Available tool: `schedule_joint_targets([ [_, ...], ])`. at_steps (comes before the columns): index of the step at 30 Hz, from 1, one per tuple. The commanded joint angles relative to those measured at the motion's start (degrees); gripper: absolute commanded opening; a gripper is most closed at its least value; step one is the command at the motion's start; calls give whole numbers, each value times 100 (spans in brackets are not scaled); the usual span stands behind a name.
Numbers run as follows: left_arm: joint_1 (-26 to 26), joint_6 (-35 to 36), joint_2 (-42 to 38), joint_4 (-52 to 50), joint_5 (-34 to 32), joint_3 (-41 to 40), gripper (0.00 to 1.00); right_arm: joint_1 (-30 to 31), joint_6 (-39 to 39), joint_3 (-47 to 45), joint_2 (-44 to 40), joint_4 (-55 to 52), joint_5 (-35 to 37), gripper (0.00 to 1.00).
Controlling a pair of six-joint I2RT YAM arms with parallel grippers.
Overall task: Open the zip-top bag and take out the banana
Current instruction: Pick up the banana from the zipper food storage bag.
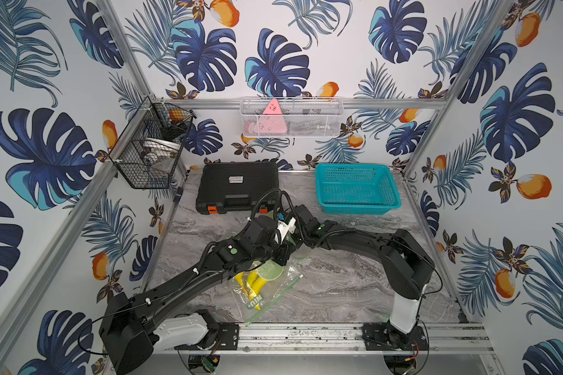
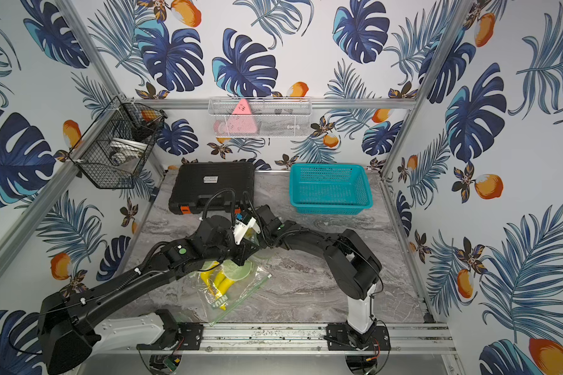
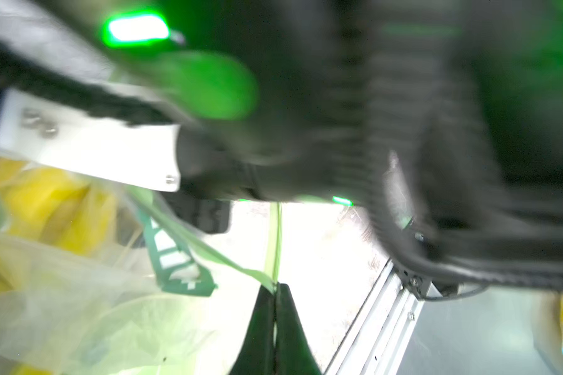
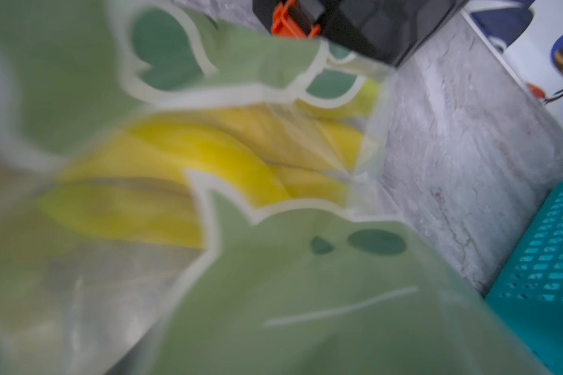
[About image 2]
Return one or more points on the aluminium front rail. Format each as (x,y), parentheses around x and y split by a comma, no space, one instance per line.
(302,339)

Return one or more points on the black wire basket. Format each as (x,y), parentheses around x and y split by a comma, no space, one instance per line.
(114,150)

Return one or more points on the teal plastic basket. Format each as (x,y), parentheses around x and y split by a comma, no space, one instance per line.
(335,189)

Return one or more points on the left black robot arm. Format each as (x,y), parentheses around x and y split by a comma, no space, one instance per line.
(66,325)

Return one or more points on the pink triangle card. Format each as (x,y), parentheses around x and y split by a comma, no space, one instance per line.
(241,121)

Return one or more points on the yellow bananas in left bag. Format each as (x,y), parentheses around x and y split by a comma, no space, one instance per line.
(219,278)

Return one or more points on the left zip-top bag with bananas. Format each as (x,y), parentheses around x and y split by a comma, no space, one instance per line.
(259,275)

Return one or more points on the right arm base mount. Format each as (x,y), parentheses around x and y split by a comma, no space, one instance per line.
(342,337)

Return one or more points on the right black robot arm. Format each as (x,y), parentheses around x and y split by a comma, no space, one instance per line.
(354,267)

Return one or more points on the black plastic tool case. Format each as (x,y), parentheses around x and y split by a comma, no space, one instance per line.
(222,185)

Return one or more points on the clear mesh wall tray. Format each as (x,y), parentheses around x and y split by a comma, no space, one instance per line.
(277,117)

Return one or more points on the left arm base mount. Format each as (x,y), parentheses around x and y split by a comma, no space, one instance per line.
(181,337)

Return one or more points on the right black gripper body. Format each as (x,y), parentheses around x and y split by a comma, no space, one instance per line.
(264,237)

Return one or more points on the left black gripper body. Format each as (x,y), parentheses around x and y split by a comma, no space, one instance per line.
(230,253)

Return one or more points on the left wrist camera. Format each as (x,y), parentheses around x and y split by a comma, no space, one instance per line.
(238,231)

